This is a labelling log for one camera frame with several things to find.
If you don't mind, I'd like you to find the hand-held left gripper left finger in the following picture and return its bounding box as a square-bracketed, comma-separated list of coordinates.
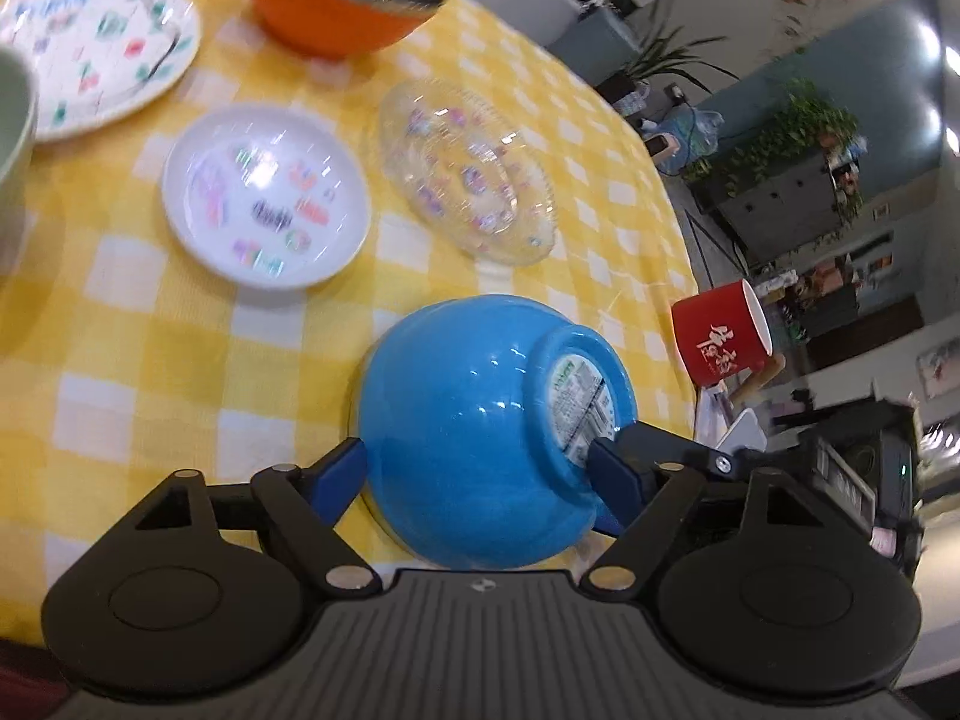
[105, 439, 376, 601]

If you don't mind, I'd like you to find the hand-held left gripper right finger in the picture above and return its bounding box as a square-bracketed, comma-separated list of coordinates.
[581, 420, 833, 605]

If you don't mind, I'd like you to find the blue bowl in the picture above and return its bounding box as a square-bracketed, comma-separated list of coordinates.
[349, 295, 640, 571]

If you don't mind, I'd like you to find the small white printed dish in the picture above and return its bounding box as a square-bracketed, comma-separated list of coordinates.
[161, 105, 372, 291]

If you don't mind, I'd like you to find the clear glass plate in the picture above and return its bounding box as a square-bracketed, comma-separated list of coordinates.
[377, 77, 560, 267]

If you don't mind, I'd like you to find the orange bowl with steel inside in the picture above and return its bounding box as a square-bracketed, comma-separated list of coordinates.
[249, 0, 445, 61]

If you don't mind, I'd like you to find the red mug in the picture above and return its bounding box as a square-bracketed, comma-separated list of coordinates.
[670, 277, 786, 400]

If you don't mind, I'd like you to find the yellow checked tablecloth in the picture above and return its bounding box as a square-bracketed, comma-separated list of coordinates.
[0, 0, 702, 650]

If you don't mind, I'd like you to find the grey drawer cabinet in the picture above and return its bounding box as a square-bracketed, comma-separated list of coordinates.
[694, 142, 863, 271]

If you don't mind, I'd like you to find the trailing green plant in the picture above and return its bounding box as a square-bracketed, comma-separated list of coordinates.
[690, 79, 860, 196]

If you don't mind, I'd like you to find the blue plastic bag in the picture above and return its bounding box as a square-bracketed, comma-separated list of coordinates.
[660, 105, 725, 166]

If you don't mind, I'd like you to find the spiky green potted plant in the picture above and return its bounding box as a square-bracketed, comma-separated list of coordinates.
[622, 0, 740, 98]

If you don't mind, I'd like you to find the pale green bowl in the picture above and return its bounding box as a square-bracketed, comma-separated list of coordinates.
[0, 45, 40, 200]

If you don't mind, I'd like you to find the white floral print plate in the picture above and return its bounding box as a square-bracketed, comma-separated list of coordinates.
[0, 0, 203, 143]

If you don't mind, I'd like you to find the wall picture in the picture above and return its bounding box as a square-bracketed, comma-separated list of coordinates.
[919, 341, 960, 398]

